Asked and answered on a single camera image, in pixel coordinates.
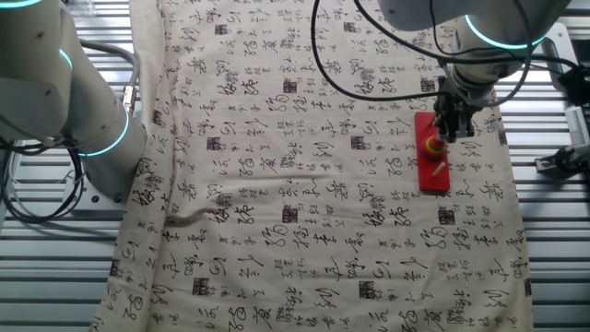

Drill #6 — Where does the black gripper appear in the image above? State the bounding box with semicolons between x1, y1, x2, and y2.
432;89;480;144

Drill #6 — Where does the red Hanoi base board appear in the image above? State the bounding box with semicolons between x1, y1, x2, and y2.
413;111;452;193

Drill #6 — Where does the calligraphy printed cream cloth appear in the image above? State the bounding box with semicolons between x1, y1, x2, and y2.
89;0;536;332

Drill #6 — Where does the silver base mounting plate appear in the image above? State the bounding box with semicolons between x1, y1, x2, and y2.
62;172;128;214

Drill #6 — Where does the clear plastic item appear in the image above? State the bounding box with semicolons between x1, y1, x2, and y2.
72;0;97;18

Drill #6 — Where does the large purple Hanoi ring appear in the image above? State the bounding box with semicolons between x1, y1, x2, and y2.
419;146;448;163

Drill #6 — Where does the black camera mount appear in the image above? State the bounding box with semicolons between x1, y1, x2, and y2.
534;143;590;182

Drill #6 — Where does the silver ribbed camera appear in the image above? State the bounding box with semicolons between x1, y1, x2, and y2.
564;104;590;148

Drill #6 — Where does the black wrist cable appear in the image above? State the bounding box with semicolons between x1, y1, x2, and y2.
352;0;590;110
310;0;451;102

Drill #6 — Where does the grey base cable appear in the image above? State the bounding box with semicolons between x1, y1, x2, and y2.
77;39;142;116

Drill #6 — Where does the black base cable bundle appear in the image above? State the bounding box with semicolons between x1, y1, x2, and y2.
0;108;87;226

